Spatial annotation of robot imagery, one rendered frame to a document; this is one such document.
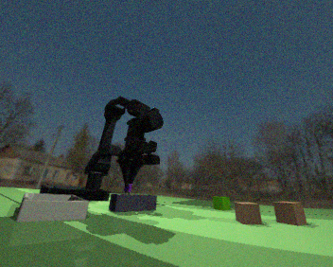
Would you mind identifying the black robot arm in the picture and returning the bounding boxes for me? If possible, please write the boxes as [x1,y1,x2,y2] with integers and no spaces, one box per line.
[82,96,164,190]

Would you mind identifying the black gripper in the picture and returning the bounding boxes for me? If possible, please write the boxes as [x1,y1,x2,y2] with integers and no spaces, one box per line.
[99,133,160,186]

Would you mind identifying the green cube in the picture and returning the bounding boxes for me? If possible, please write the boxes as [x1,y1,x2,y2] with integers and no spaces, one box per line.
[213,196,231,211]

